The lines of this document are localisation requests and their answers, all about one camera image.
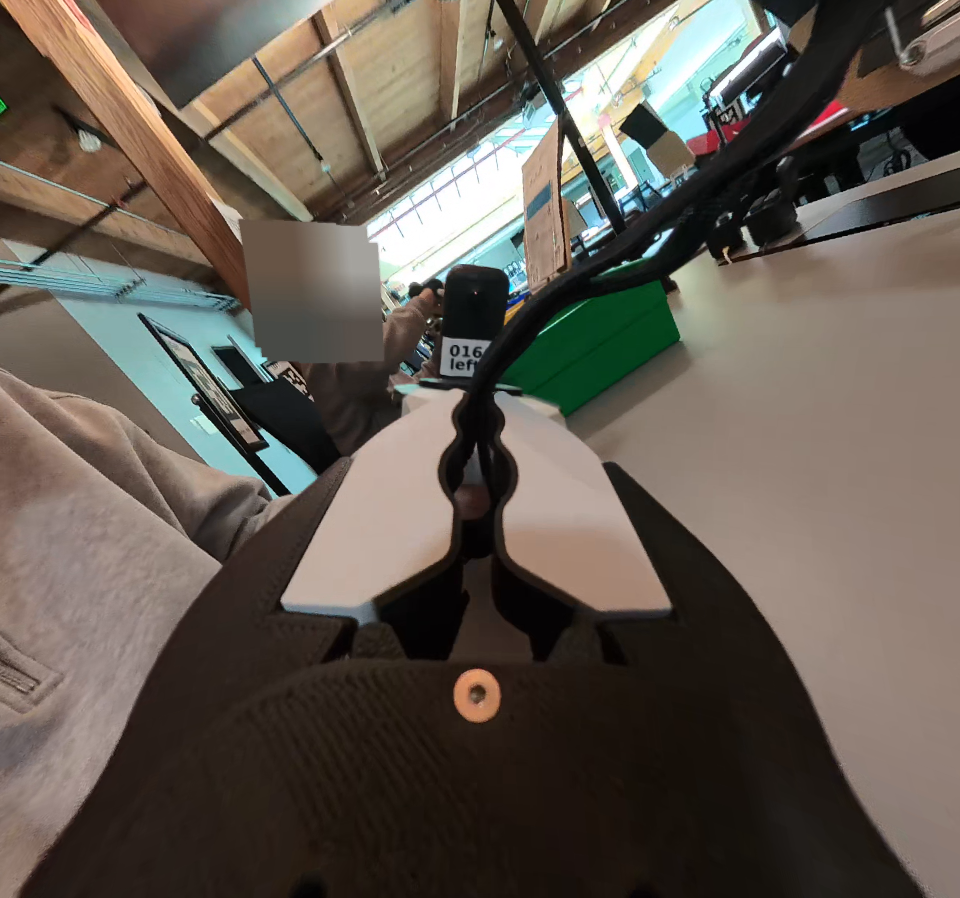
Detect cardboard sheet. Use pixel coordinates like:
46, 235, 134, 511
521, 122, 575, 292

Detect large black power adapter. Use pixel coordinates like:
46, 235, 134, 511
746, 193, 800, 247

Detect white roller tube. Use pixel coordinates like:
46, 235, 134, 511
896, 0, 960, 78

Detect green plastic bin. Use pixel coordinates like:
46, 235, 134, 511
498, 261, 682, 418

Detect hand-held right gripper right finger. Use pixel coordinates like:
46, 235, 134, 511
491, 396, 674, 619

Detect black desk mat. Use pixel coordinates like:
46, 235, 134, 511
723, 171, 960, 265

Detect black and white light reflector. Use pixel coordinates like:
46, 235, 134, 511
618, 99, 699, 179

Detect black braided cable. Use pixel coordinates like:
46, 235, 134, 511
448, 0, 939, 562

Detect black framed poster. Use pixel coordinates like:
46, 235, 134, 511
138, 313, 271, 457

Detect white light bar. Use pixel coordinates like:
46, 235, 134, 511
705, 28, 789, 100

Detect red plastic bin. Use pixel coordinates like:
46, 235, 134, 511
686, 103, 852, 160

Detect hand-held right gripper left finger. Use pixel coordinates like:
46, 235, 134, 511
281, 394, 466, 625

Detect person's grey sweatshirt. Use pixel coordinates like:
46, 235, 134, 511
0, 366, 279, 898

